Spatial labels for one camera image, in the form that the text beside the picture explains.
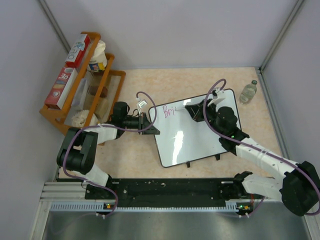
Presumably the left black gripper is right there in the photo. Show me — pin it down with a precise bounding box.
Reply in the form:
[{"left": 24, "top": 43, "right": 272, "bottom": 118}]
[{"left": 122, "top": 112, "right": 160, "bottom": 135}]

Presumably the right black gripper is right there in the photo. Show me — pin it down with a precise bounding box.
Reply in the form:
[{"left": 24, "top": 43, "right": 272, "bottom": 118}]
[{"left": 186, "top": 98, "right": 225, "bottom": 137}]

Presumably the pink capped whiteboard marker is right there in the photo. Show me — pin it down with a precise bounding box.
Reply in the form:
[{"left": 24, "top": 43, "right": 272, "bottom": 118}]
[{"left": 175, "top": 106, "right": 186, "bottom": 111}]

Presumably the white whiteboard black frame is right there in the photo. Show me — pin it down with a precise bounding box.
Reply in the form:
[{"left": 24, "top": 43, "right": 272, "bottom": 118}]
[{"left": 148, "top": 94, "right": 227, "bottom": 168}]

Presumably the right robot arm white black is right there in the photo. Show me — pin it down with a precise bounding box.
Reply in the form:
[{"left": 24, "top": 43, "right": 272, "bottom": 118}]
[{"left": 184, "top": 101, "right": 320, "bottom": 217}]

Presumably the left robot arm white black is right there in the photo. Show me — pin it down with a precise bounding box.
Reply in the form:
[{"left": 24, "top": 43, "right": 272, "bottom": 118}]
[{"left": 56, "top": 100, "right": 160, "bottom": 199}]

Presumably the orange wooden shelf rack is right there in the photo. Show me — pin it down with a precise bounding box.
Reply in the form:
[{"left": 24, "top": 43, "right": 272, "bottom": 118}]
[{"left": 39, "top": 32, "right": 126, "bottom": 135}]

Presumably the white crumpled bag lower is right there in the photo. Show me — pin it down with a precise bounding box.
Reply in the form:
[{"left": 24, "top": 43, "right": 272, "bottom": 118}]
[{"left": 71, "top": 110, "right": 98, "bottom": 128}]

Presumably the clear plastic box on shelf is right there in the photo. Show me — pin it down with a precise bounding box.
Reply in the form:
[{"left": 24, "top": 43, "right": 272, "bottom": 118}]
[{"left": 71, "top": 78, "right": 89, "bottom": 111}]

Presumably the red 3D toothpaste box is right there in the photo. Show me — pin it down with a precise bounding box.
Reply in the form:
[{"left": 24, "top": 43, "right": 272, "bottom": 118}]
[{"left": 44, "top": 67, "right": 78, "bottom": 110}]

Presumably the red white toothpaste box upper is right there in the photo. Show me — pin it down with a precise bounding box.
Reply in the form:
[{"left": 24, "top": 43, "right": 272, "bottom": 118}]
[{"left": 65, "top": 34, "right": 91, "bottom": 68}]

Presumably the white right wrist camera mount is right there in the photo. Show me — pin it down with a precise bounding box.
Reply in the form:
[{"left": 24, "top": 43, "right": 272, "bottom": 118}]
[{"left": 208, "top": 88, "right": 226, "bottom": 106}]

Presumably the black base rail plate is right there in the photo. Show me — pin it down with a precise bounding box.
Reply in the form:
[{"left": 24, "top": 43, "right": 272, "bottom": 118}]
[{"left": 85, "top": 178, "right": 253, "bottom": 208}]

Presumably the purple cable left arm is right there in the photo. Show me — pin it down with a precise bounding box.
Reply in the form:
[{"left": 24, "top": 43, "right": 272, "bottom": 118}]
[{"left": 62, "top": 91, "right": 158, "bottom": 218}]

